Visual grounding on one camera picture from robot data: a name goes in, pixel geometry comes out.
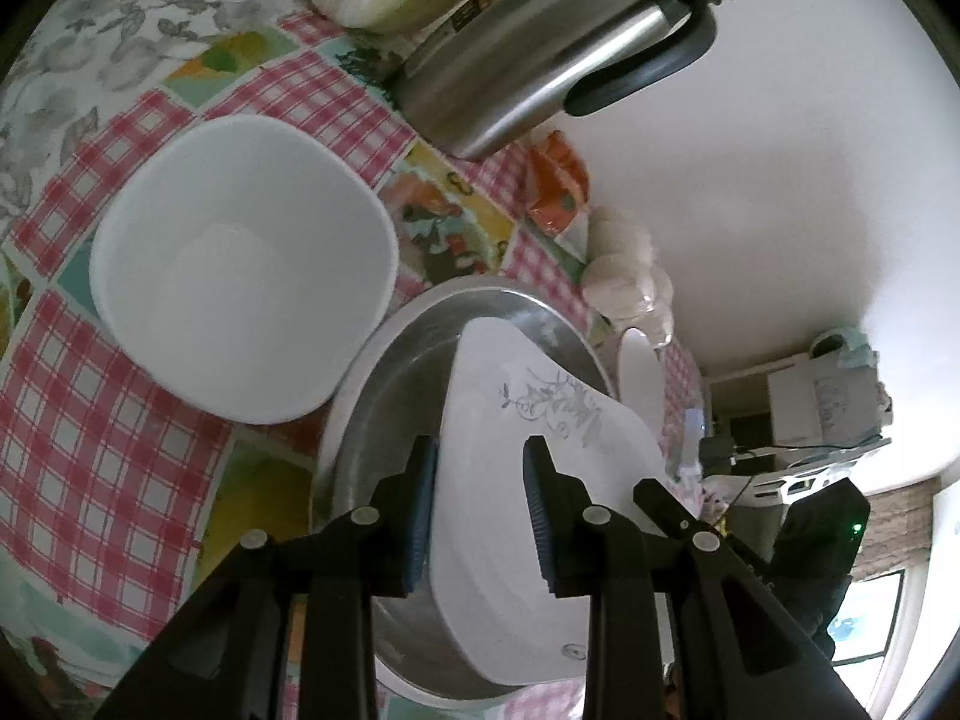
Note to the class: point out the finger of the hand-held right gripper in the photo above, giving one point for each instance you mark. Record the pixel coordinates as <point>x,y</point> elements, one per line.
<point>660,506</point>

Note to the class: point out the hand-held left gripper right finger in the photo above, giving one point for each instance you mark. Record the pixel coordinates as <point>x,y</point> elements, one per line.
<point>540,510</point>

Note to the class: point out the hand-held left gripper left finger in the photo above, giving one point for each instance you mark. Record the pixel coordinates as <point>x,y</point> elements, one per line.
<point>420,517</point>

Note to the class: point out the white rectangular plate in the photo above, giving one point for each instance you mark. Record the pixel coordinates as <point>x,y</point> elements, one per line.
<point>480,480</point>

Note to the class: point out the strawberry print bowl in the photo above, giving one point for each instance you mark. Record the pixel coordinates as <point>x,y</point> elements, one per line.
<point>641,382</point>

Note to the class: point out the large steel basin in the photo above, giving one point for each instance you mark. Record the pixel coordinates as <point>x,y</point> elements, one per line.
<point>397,382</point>

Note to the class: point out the white square bowl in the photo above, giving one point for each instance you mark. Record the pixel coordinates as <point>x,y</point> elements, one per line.
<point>240,270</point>

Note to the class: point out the white plastic device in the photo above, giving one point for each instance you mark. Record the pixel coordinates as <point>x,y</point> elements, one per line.
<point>690,442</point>

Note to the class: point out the white plastic basket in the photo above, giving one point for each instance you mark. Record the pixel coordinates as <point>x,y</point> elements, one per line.
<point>810,480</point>

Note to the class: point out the black charger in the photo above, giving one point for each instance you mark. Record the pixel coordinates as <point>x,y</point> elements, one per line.
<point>716,454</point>

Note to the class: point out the window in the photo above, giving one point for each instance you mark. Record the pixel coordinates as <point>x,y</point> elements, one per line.
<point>870,622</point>

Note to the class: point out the bag of steamed buns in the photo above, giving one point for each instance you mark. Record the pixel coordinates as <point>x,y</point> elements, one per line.
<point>622,262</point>

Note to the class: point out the orange snack packet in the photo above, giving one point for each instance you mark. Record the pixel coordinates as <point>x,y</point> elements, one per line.
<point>555,187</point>

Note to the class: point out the pink checkered tablecloth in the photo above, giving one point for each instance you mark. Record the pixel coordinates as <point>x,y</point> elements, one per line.
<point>97,405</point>

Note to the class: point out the steel thermos jug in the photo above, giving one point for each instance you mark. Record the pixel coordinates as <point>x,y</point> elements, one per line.
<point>540,52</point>

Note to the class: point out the grey floral cloth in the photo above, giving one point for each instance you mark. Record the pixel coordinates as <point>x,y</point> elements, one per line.
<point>90,30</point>

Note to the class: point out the white shelf frame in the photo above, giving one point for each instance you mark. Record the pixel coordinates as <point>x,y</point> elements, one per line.
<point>817,397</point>

